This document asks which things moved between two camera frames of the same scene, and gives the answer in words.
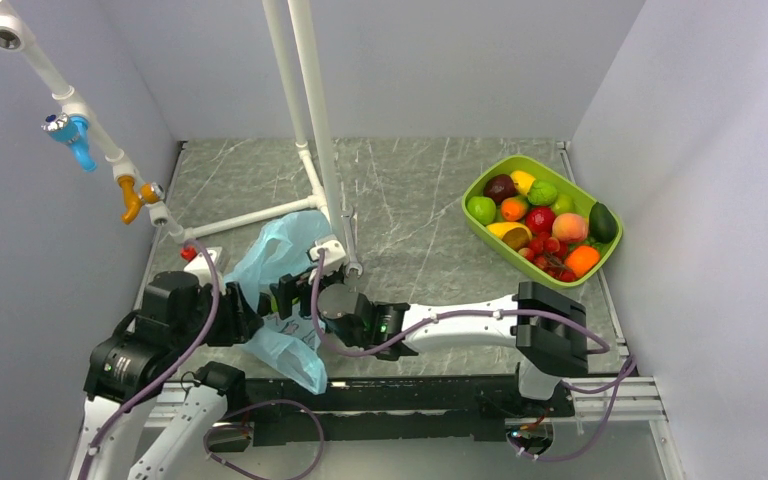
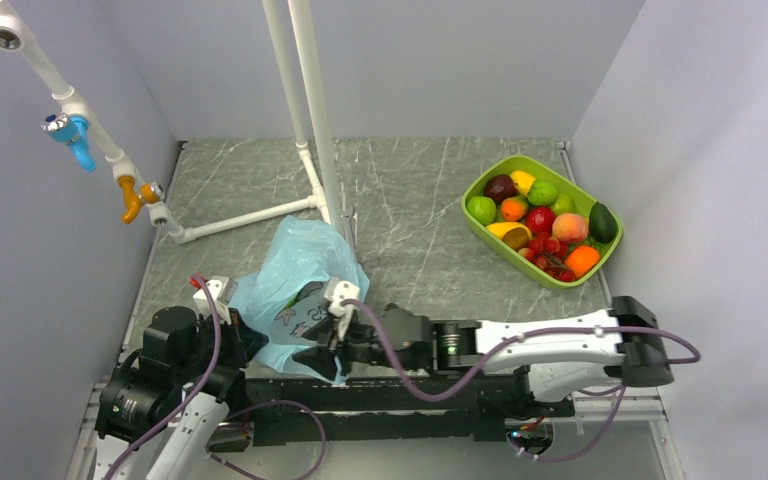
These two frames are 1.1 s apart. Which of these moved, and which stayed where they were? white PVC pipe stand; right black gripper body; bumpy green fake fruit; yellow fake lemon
Moved: right black gripper body
Stayed: white PVC pipe stand; bumpy green fake fruit; yellow fake lemon
